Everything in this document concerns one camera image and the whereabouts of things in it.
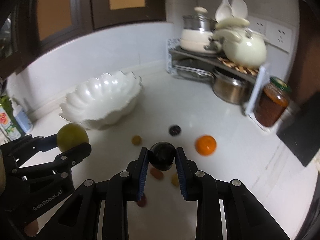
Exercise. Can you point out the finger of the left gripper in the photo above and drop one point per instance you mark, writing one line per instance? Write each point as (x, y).
(62, 162)
(26, 147)

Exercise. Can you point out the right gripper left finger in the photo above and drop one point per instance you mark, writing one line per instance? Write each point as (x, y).
(126, 186)

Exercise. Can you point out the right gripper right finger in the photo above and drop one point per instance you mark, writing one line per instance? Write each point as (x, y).
(198, 186)

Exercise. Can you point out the green apple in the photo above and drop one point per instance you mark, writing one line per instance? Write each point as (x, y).
(71, 135)

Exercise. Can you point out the yellow small fruit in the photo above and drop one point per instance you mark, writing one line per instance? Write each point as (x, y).
(175, 180)

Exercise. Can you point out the red oblong grape tomato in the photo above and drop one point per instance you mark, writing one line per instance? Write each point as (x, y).
(157, 174)

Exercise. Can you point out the orange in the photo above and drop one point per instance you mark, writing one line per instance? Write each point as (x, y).
(205, 145)

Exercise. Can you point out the dark plum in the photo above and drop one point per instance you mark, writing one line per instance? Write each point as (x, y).
(161, 155)
(174, 130)

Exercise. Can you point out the yellow-brown small fruit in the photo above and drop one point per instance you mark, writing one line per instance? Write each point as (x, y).
(136, 140)

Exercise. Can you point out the person's left hand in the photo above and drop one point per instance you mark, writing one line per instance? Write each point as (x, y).
(32, 229)

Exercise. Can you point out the green dish soap bottle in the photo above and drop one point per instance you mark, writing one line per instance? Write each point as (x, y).
(8, 122)

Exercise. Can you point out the white pump bottle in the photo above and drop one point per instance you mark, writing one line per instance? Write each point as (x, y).
(21, 117)

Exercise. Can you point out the white scalloped fruit bowl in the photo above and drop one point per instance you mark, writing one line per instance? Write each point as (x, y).
(102, 101)

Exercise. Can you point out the steel pot on counter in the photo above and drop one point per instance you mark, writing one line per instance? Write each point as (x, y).
(229, 87)

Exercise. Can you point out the glass jar with sauce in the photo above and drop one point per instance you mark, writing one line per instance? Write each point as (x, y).
(274, 99)

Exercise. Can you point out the black cutting board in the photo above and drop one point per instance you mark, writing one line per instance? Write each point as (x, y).
(300, 133)

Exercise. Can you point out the glass pot lid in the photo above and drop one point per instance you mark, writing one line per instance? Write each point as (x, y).
(190, 69)

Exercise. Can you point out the white corner shelf rack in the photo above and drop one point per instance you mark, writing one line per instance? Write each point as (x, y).
(175, 53)

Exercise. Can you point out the woven trivet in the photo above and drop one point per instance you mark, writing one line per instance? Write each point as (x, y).
(238, 68)

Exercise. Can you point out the cream ceramic pot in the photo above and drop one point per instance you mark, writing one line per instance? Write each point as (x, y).
(242, 46)

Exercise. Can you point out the steel steamer with lid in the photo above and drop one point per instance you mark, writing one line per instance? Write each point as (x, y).
(199, 21)

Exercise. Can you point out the white spoon left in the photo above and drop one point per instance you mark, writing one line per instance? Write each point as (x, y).
(223, 11)

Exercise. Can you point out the white spoon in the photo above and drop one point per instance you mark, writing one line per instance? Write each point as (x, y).
(223, 11)
(239, 8)

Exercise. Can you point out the white spoon right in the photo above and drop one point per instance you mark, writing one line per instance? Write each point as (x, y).
(239, 8)

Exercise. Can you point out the brown window frame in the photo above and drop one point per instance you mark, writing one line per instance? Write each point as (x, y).
(31, 28)

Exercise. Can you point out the cream pan with handle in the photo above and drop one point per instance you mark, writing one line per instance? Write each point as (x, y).
(199, 41)

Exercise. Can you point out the wall power socket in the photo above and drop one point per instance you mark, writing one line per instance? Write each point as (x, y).
(279, 36)

